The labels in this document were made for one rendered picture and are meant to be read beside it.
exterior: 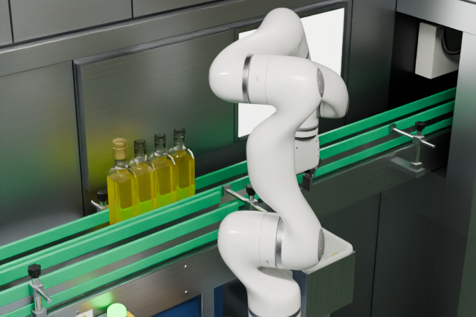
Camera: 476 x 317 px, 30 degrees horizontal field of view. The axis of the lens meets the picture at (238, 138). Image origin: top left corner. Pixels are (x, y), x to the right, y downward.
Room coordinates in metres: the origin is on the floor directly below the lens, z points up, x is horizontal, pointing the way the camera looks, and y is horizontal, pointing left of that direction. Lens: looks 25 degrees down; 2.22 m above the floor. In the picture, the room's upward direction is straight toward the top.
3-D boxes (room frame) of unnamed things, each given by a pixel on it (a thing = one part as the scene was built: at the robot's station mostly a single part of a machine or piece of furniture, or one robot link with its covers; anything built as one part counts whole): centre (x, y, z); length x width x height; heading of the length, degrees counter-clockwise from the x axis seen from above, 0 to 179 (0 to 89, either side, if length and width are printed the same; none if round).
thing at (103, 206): (1.96, 0.35, 1.11); 0.07 x 0.04 x 0.13; 39
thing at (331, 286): (2.01, -0.15, 0.92); 0.27 x 0.17 x 0.15; 39
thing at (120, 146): (1.91, 0.28, 1.31); 0.04 x 0.04 x 0.04
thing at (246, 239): (1.69, -0.05, 1.14); 0.19 x 0.12 x 0.24; 77
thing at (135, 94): (2.29, 0.04, 1.32); 0.90 x 0.03 x 0.34; 129
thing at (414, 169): (2.40, -0.52, 1.07); 0.17 x 0.05 x 0.23; 39
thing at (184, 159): (2.02, 0.15, 1.16); 0.06 x 0.06 x 0.21; 39
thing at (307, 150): (2.04, -0.16, 1.25); 0.10 x 0.07 x 0.11; 128
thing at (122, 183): (1.91, 0.28, 1.16); 0.06 x 0.06 x 0.21; 40
